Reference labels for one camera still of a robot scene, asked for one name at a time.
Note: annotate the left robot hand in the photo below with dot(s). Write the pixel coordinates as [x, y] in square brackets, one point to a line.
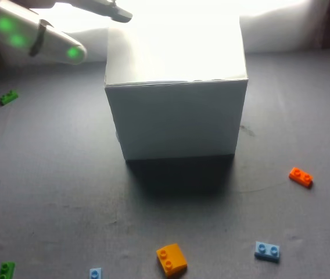
[14, 29]

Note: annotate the cardboard box white outside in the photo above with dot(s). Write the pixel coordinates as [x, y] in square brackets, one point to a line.
[176, 122]

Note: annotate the white backdrop sheet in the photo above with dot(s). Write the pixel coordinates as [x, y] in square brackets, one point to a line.
[284, 32]

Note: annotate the green toy brick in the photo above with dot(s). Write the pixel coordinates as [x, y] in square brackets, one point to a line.
[8, 98]
[6, 270]

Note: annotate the orange toy brick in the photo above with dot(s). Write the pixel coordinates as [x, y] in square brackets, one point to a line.
[300, 176]

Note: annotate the grey table cloth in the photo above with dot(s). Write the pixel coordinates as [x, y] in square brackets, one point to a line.
[51, 189]

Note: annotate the pale grey-blue toy brick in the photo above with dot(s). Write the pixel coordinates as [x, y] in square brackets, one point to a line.
[266, 251]

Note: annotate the light blue toy brick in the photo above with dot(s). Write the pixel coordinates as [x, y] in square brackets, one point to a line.
[96, 273]

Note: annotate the yellow sloped toy brick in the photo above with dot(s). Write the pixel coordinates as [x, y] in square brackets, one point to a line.
[172, 260]

